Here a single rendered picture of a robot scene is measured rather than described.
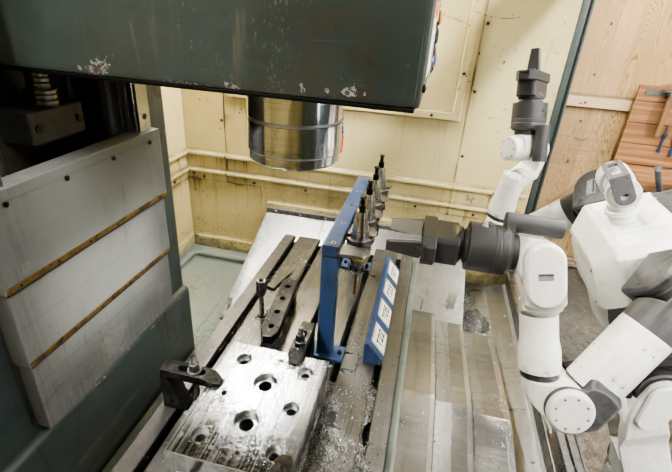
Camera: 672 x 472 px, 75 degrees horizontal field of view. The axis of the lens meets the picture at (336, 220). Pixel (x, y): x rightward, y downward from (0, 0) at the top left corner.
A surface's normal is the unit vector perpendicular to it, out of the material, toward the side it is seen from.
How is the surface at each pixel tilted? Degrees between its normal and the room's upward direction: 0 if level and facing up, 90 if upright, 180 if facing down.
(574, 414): 72
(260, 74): 90
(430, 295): 24
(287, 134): 90
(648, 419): 90
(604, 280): 101
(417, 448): 7
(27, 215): 90
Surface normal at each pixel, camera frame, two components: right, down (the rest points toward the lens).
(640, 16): -0.22, 0.42
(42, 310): 0.97, 0.15
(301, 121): 0.17, 0.44
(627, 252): -0.40, -0.39
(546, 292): -0.19, 0.13
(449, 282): -0.04, -0.65
